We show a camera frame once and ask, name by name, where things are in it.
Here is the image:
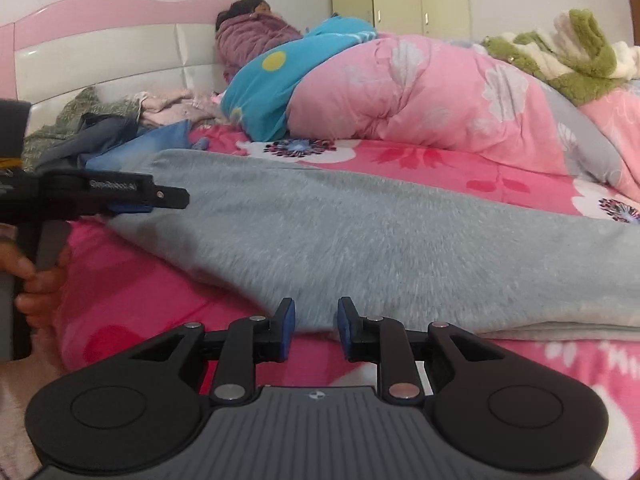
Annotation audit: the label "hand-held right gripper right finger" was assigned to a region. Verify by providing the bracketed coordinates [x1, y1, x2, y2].
[337, 296, 504, 406]

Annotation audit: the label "grey sweatpants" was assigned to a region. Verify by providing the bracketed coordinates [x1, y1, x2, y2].
[100, 149, 640, 343]

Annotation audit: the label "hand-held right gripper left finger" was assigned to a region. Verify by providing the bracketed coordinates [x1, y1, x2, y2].
[130, 297, 297, 406]

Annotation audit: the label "green patterned cloth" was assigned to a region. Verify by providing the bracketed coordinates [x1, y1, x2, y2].
[22, 86, 143, 171]

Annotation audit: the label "brown wooden door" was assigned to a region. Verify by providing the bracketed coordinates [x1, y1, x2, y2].
[625, 0, 640, 48]

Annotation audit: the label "pink floral quilt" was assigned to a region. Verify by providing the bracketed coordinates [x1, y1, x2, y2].
[287, 34, 640, 201]

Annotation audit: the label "teal dotted quilt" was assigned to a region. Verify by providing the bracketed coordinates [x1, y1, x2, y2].
[220, 16, 378, 142]

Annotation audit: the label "blue jeans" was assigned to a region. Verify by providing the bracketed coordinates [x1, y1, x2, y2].
[85, 120, 211, 171]

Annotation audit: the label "pink and cream headboard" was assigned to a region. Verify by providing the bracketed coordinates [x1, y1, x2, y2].
[0, 0, 241, 161]

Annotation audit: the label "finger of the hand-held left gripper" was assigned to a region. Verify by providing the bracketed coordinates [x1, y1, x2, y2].
[106, 186, 190, 213]

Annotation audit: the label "person's left hand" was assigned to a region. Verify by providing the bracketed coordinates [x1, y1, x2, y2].
[0, 225, 72, 332]

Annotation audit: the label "pink flower printed blanket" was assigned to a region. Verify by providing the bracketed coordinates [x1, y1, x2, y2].
[55, 125, 640, 480]

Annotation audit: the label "green and cream fleece garment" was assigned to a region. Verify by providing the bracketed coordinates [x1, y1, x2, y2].
[482, 8, 640, 106]

